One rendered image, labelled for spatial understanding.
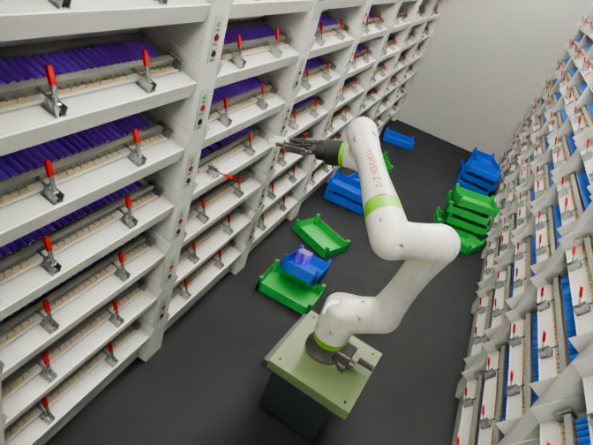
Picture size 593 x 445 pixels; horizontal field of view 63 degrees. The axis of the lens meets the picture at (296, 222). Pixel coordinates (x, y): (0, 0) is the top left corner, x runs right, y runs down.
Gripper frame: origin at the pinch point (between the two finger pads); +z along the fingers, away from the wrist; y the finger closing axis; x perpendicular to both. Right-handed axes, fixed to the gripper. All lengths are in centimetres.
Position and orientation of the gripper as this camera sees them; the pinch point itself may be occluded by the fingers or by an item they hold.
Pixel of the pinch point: (278, 141)
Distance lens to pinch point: 188.9
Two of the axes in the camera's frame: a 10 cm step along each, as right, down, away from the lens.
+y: 4.1, -4.0, 8.2
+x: 0.5, -8.9, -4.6
